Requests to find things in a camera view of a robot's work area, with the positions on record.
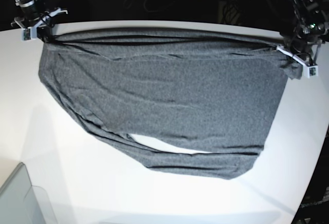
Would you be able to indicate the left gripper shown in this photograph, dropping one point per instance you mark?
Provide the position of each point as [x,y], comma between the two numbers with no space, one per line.
[301,45]

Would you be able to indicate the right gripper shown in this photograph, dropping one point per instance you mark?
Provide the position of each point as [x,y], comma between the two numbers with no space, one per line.
[42,23]

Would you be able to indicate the grey t-shirt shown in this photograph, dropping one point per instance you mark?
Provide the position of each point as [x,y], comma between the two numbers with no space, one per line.
[177,101]

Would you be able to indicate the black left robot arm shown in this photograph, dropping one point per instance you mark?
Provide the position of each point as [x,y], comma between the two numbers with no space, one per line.
[310,23]

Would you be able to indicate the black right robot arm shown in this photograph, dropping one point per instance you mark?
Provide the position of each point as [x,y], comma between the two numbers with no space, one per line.
[31,9]

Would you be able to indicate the grey tray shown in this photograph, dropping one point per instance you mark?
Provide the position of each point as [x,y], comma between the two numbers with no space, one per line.
[22,202]

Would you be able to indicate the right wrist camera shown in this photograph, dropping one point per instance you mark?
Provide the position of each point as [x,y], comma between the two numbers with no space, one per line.
[28,34]

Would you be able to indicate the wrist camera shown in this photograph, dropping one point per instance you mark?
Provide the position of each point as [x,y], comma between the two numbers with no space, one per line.
[311,71]
[28,34]

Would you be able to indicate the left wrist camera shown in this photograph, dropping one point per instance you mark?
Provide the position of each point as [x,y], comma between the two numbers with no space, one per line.
[311,71]

